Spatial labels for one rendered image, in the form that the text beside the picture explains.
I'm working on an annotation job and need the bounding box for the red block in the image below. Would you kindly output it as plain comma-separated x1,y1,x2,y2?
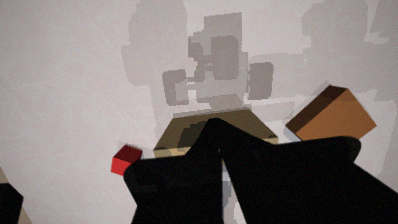
111,145,143,176

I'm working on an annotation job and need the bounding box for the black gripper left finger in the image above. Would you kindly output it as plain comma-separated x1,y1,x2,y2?
123,118,223,221

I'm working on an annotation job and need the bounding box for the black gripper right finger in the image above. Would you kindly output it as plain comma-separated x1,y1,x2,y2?
214,118,361,224

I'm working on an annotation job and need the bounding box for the brown square block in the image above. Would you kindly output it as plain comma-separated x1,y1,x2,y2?
285,85,377,141

